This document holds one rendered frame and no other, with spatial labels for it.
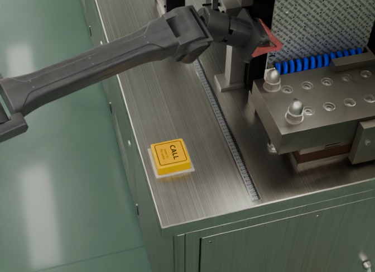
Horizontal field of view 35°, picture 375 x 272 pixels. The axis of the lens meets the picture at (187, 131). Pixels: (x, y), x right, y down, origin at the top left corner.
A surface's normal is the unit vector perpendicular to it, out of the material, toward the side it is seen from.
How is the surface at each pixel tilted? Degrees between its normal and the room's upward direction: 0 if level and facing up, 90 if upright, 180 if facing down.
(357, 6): 90
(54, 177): 0
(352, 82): 0
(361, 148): 90
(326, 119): 0
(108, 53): 27
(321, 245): 90
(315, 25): 90
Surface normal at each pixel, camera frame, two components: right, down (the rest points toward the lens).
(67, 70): 0.25, -0.33
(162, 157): 0.00, -0.68
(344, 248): 0.26, 0.71
